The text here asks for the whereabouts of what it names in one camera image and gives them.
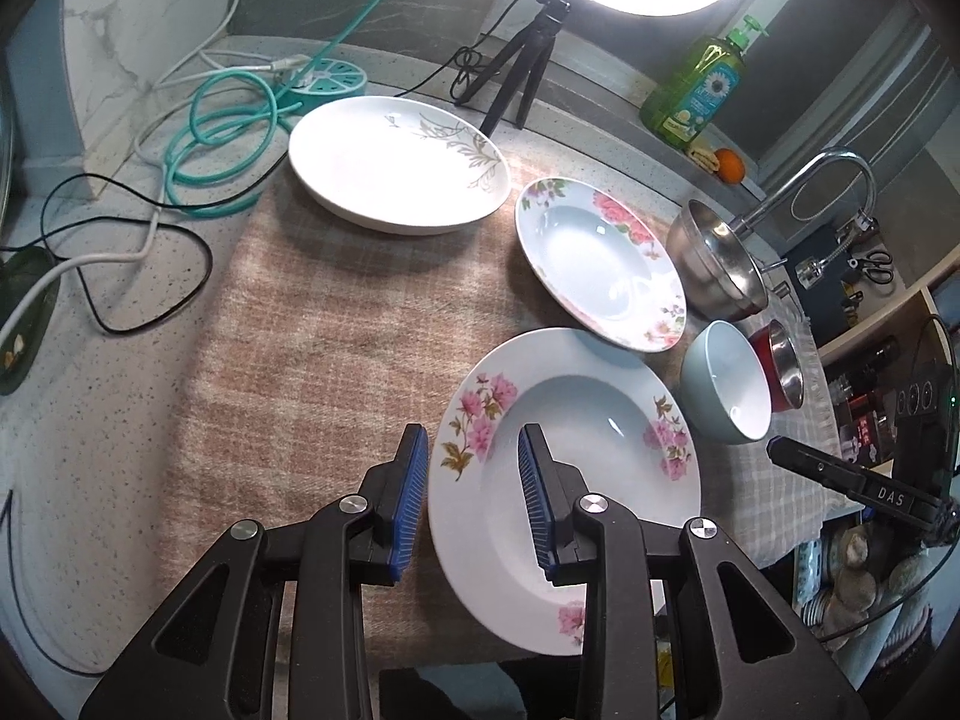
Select small pink floral plate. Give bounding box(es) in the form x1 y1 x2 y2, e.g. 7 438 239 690
514 177 688 352

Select white plate grey leaf print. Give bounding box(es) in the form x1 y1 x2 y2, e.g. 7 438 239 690
289 96 512 235

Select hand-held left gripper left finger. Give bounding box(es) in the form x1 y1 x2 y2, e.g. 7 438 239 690
79 424 430 720

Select pink checked cloth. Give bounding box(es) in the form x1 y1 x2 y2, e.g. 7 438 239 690
154 142 863 668

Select chrome faucet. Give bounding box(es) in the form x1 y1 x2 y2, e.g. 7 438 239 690
724 148 880 293

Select red steel-lined bowl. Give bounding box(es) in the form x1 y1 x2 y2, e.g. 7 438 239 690
750 319 805 413

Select black scissors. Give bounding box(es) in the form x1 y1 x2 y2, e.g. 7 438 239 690
851 249 895 284

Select green dish soap bottle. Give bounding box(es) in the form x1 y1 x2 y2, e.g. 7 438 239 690
639 15 770 151

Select pale green ceramic bowl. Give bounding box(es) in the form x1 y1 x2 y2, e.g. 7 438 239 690
679 320 773 447

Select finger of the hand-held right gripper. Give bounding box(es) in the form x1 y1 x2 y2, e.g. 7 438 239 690
766 436 942 533

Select large pink floral plate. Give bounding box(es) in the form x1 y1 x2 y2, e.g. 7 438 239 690
427 327 702 657

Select teal cable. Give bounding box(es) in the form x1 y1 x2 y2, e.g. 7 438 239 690
163 0 425 222

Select dark green glass dish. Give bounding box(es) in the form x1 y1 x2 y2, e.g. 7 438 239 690
0 247 61 396

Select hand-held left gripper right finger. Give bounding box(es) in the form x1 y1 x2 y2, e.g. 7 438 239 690
517 424 871 720

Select teal round power strip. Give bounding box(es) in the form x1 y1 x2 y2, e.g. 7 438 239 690
285 56 366 102

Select large steel bowl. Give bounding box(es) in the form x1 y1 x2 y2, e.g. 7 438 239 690
666 199 771 320

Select person's right hand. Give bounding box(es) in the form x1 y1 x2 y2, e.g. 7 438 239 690
821 525 931 616

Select black ring light cable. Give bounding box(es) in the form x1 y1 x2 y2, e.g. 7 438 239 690
390 0 552 106

